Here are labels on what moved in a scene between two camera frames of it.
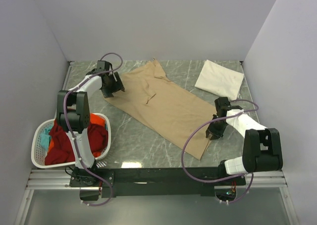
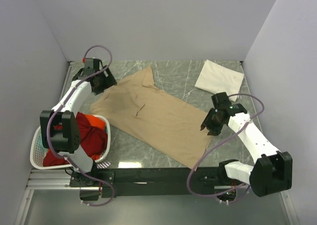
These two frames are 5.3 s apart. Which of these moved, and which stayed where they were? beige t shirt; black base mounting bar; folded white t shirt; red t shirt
Moved: beige t shirt
Stayed: folded white t shirt; red t shirt; black base mounting bar
